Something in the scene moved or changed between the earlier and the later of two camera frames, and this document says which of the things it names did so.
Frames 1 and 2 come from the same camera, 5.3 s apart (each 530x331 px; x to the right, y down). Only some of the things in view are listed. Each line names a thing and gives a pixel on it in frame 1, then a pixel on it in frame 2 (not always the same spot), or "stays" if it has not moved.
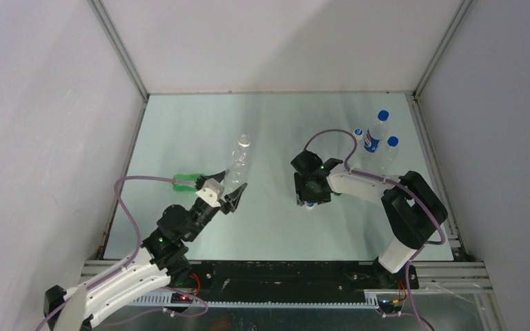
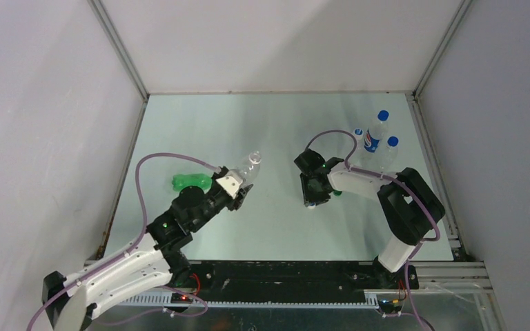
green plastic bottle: (185, 182) stays
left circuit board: (179, 298) stays
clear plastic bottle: (239, 173) to (250, 169)
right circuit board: (388, 306) stays
